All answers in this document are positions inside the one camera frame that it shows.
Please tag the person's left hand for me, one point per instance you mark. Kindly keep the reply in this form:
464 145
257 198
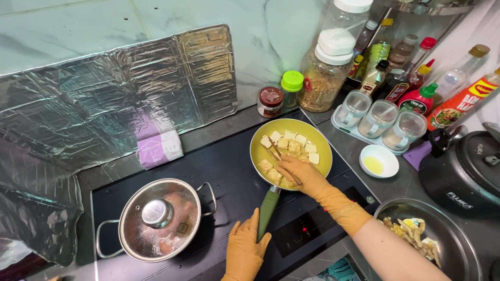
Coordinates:
242 253

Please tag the person's right hand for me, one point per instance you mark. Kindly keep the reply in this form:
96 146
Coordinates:
308 179

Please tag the person's right fingers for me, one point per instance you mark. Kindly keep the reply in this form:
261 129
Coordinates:
291 166

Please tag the wooden chopstick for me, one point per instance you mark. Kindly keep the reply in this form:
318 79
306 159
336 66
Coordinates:
270 153
274 147

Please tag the green frying pan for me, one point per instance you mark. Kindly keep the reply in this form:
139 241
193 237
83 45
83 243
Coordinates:
322 144

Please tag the fried tofu pieces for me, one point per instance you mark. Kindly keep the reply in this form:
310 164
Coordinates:
294 146

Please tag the black induction cooktop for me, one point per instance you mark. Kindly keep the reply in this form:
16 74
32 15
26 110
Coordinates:
234 187

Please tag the white condiment tray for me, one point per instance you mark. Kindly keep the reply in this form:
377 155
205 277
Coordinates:
340 128

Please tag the small jar with red lid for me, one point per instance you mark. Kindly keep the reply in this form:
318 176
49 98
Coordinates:
270 102

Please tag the jar with green lid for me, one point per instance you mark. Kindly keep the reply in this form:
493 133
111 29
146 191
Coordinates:
291 88

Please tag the glass condiment jar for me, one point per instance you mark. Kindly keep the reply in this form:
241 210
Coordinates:
404 130
378 119
353 109

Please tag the plastic jar of peanuts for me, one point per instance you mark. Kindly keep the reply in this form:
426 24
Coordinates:
322 84

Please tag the white bowl of oil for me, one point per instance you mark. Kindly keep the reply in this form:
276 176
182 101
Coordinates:
379 162

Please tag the teal cloth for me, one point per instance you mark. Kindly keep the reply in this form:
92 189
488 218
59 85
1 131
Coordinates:
340 271

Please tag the small bottle with yellow cap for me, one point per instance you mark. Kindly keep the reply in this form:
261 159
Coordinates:
354 66

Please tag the sauce bottle with black cap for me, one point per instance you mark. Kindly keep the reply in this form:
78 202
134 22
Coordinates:
373 80

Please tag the purple silicone mat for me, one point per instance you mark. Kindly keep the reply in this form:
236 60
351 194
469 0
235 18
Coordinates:
418 154

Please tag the dark fish sauce bottle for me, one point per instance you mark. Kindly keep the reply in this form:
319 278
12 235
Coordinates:
396 90

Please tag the purple and white tissue pack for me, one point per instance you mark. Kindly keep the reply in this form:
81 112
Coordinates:
160 150

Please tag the food scraps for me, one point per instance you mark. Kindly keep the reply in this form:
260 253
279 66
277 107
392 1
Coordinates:
410 234

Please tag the red chili sauce bottle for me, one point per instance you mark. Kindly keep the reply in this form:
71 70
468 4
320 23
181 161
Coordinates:
418 101

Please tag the steel pot lid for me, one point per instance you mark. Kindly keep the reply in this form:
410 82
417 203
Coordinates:
160 226

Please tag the dark bottle with grey cap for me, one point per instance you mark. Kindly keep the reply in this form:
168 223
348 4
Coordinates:
363 39

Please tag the oil bottle with yellow cap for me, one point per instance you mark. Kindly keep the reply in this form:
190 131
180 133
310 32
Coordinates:
379 48

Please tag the plastic jar of white powder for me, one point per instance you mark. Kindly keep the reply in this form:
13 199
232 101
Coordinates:
343 27

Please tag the bottle with red nozzle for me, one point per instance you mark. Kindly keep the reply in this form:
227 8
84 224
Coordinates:
420 76

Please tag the brown jar with grey lid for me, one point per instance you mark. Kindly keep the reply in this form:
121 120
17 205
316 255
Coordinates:
402 54

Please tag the black cooker with lid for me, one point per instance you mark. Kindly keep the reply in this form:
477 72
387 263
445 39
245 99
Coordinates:
465 175

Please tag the clear bottle with red cap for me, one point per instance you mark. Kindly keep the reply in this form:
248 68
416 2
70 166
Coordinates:
422 50

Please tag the orange label sauce bottle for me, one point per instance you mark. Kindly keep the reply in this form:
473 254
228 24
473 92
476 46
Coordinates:
457 105

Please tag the steel bowl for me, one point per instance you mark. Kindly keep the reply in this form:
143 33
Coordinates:
453 242

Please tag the clear bottle with gold cap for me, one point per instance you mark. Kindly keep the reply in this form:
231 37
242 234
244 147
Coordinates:
457 76

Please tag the aluminium foil splash guard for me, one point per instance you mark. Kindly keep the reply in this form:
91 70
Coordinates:
97 97

